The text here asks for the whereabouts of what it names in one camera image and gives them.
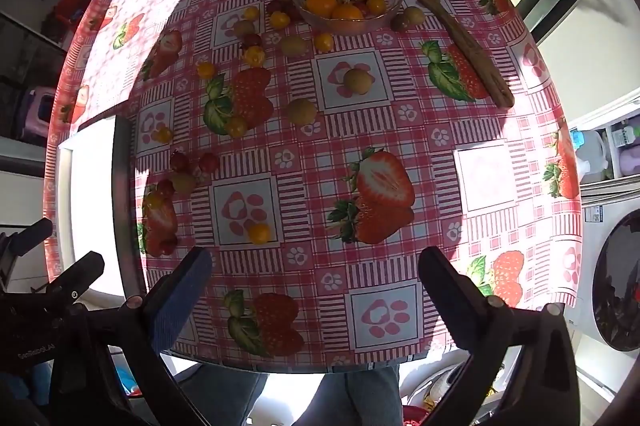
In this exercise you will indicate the long wooden stick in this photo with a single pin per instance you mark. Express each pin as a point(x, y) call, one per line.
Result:
point(470, 51)

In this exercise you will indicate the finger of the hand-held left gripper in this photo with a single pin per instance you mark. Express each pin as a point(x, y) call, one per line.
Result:
point(75, 276)
point(30, 233)

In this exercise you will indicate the person's blue jeans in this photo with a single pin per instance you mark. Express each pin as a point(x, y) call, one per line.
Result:
point(360, 396)

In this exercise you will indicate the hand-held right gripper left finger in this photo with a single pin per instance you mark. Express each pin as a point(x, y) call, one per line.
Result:
point(180, 301)

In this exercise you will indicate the white cabinet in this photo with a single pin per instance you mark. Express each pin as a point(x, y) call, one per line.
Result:
point(22, 196)

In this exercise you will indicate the white cardboard tray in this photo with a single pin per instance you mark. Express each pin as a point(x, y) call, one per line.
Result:
point(92, 206)

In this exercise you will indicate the pink strawberry print tablecloth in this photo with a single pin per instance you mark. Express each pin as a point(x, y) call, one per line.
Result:
point(310, 186)

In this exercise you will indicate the white washing machine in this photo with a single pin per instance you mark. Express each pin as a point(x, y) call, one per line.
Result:
point(595, 266)

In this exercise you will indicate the purple bottle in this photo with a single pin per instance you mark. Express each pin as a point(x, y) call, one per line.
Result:
point(631, 163)

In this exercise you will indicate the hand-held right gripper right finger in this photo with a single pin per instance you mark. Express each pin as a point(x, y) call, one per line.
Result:
point(445, 296)

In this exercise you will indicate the purple plastic stool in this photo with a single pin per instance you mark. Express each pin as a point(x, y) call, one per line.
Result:
point(37, 113)

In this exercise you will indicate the white bottle with blue cap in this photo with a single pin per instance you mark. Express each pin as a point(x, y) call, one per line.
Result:
point(592, 156)

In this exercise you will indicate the green and white bottle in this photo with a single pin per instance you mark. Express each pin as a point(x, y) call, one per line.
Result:
point(627, 133)

